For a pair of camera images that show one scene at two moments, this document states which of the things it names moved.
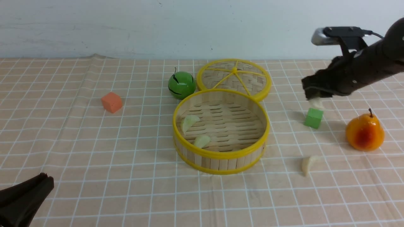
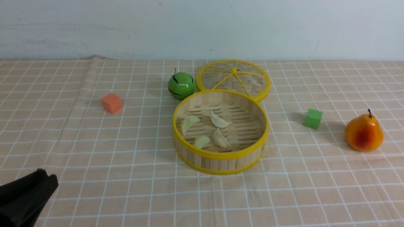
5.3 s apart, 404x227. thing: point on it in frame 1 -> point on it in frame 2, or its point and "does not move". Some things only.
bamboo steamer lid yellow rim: x=240 y=74 does not move
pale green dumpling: x=187 y=121 does not move
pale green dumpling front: x=201 y=141 does not move
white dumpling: x=305 y=163 -> x=219 y=140
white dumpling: x=316 y=103 -> x=218 y=122
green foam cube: x=314 y=118 does not move
